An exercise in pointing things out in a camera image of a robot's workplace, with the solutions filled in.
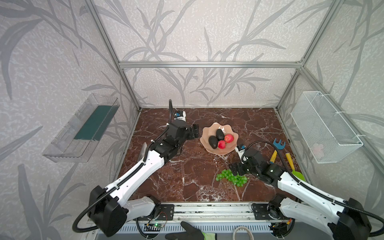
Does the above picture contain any black fake avocado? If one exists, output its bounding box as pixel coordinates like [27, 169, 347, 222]
[216, 129, 225, 141]
[208, 136, 219, 149]

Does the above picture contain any red fake peach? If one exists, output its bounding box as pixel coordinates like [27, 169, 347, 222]
[224, 134, 234, 143]

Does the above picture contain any red fake apple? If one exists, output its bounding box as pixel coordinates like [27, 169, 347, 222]
[218, 140, 226, 149]

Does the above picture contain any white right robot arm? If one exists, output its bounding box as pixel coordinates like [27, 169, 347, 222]
[230, 145, 384, 240]

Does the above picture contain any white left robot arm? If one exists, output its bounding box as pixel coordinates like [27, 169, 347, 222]
[72, 101, 199, 237]

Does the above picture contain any green fake grape bunch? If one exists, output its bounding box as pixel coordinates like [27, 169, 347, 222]
[215, 170, 249, 188]

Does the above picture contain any pink wavy fruit bowl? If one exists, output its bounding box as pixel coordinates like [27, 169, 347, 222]
[200, 123, 239, 155]

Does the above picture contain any black and green gloved hand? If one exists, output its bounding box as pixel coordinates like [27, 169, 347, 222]
[165, 222, 218, 240]

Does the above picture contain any blue toy rake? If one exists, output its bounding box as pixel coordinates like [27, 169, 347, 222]
[270, 139, 286, 164]

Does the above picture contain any green toy shovel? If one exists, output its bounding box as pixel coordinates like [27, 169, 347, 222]
[286, 153, 306, 182]

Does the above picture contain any pink item in basket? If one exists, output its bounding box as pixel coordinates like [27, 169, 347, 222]
[312, 143, 325, 160]

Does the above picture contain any aluminium front rail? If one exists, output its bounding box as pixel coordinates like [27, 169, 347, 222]
[86, 201, 301, 224]

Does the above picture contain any white cable loop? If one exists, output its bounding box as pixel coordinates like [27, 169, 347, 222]
[232, 226, 255, 240]

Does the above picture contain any white wire mesh basket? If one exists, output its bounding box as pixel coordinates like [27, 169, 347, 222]
[291, 91, 364, 164]

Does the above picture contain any clear plastic wall tray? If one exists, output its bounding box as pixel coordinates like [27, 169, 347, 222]
[43, 94, 120, 163]

